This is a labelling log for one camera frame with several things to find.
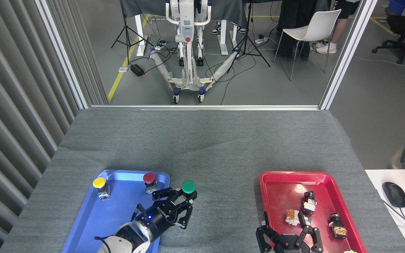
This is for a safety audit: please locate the white orange switch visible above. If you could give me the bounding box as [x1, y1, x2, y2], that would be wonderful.
[286, 209, 312, 227]

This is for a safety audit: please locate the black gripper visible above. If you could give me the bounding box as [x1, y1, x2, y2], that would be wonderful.
[135, 187, 198, 240]
[256, 211, 324, 253]

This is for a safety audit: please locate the person in black shoes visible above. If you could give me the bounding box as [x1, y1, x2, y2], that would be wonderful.
[276, 0, 329, 61]

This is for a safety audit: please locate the green push button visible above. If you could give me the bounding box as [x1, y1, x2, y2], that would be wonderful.
[181, 180, 197, 199]

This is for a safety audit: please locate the silver rail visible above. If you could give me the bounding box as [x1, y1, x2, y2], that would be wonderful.
[90, 105, 321, 111]

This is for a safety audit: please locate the black orange switch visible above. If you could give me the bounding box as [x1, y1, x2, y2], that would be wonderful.
[329, 212, 348, 240]

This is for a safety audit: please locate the red push button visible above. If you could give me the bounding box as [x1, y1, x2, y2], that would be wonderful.
[143, 172, 158, 195]

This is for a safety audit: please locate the dark cloth covered table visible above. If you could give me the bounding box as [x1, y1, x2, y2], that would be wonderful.
[120, 0, 249, 57]

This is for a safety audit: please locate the black computer mouse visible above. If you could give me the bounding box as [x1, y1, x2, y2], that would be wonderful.
[382, 182, 405, 208]

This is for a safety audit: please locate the silver post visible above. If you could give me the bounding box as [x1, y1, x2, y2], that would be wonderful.
[36, 0, 90, 109]
[319, 0, 379, 110]

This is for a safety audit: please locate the person in white shoes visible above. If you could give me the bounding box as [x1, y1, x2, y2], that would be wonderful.
[310, 0, 361, 55]

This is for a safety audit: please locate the blue plastic tray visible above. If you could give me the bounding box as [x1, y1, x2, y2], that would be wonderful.
[62, 170, 171, 253]

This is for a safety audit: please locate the white plastic chair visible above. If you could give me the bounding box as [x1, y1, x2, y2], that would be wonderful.
[274, 9, 342, 82]

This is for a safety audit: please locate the white desk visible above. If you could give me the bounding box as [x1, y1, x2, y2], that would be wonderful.
[365, 169, 405, 253]

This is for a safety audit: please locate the white wheeled stand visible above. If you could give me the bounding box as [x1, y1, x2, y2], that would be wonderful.
[150, 0, 240, 104]

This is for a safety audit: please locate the blue bin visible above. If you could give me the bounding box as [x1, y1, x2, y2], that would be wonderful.
[388, 0, 405, 17]

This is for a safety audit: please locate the black office chair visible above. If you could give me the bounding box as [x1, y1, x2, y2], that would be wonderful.
[372, 0, 405, 65]

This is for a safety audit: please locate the yellow push button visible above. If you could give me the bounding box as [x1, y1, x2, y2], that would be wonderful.
[93, 177, 110, 201]

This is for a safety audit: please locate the grey felt table cover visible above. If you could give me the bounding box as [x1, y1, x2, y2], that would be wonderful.
[0, 108, 405, 253]

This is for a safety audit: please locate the black tripod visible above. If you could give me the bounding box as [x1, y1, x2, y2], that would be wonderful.
[111, 0, 154, 66]
[227, 0, 271, 74]

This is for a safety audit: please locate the red plastic tray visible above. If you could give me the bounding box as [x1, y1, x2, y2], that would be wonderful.
[259, 171, 367, 253]

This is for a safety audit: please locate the black white switch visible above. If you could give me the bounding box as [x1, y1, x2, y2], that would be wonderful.
[301, 192, 317, 215]

